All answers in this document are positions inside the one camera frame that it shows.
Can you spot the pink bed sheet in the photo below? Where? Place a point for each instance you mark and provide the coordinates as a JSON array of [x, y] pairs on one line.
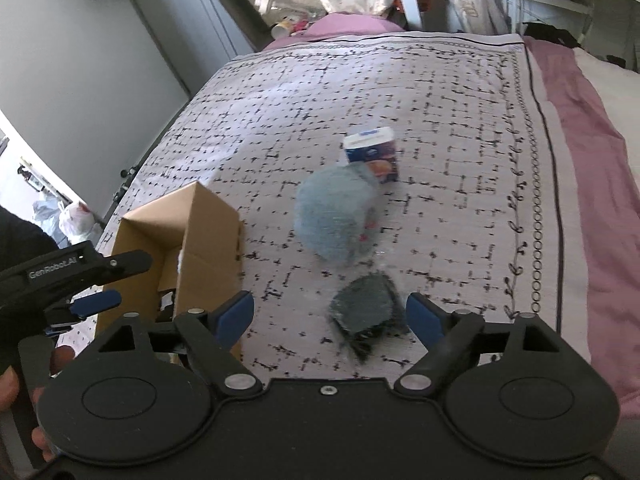
[[595, 185]]

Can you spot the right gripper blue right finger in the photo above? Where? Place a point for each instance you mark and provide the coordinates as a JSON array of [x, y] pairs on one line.
[[449, 340]]

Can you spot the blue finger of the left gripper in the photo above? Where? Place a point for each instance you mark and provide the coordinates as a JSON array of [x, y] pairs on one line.
[[96, 303]]

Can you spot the paper cup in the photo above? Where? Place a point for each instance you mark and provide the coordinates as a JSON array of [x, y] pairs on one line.
[[283, 29]]

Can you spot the person's left hand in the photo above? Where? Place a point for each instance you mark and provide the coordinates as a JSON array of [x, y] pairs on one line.
[[24, 447]]

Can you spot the Vinda tissue pack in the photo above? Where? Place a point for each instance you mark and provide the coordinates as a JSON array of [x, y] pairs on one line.
[[377, 149]]

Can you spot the white plastic bag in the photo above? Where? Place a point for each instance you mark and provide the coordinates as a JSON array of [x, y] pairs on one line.
[[78, 224]]

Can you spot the dark cloth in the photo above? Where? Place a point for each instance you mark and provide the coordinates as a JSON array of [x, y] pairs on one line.
[[365, 311]]

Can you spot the blue fluffy plush toy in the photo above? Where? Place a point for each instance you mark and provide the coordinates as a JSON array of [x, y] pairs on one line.
[[335, 210]]

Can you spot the brown cardboard box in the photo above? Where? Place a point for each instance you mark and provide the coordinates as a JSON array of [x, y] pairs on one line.
[[195, 240]]

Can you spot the clear plastic bottle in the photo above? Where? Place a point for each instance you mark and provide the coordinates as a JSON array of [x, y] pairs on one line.
[[302, 10]]

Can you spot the white black patterned blanket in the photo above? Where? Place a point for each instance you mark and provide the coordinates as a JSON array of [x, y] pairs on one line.
[[226, 139]]

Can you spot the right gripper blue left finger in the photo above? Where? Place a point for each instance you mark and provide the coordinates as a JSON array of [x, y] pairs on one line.
[[209, 338]]

